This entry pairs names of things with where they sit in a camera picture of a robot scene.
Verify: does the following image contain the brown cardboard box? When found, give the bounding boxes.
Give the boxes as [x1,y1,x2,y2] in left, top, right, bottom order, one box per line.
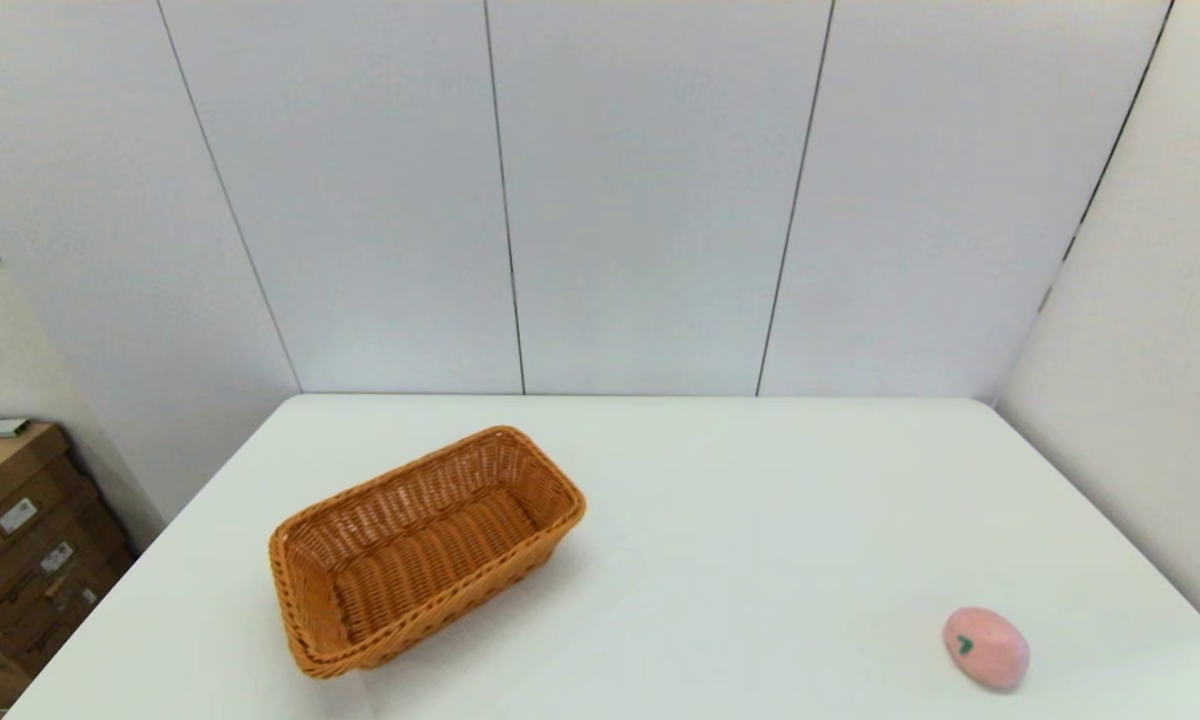
[0,423,96,561]
[0,560,141,683]
[0,500,126,621]

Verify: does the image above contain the pink toy peach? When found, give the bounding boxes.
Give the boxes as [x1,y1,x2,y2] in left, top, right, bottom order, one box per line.
[943,606,1031,691]

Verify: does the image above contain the orange wicker basket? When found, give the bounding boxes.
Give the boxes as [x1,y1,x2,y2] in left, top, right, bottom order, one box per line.
[268,425,588,680]

